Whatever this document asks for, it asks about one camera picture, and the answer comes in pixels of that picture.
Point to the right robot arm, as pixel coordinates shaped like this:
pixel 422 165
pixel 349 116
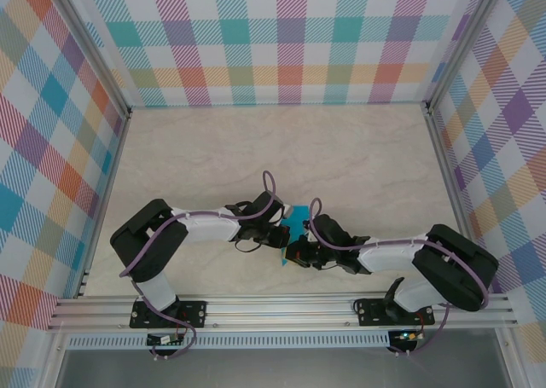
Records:
pixel 452 268

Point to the grey metal shelf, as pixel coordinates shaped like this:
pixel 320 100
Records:
pixel 277 371

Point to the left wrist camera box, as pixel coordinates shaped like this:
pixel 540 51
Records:
pixel 288 211

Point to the aluminium mounting rail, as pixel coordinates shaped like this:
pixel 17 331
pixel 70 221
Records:
pixel 277 313

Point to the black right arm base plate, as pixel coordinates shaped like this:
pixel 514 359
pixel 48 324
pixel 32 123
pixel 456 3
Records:
pixel 369 313

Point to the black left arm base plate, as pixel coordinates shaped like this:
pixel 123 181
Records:
pixel 192 313

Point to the aluminium side rail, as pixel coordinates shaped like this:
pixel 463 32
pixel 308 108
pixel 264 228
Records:
pixel 456 204
pixel 104 204

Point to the aluminium frame leg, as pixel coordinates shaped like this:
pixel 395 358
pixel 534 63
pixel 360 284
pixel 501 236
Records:
pixel 51 362
pixel 512 362

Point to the aluminium frame post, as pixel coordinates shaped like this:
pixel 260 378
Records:
pixel 462 42
pixel 94 47

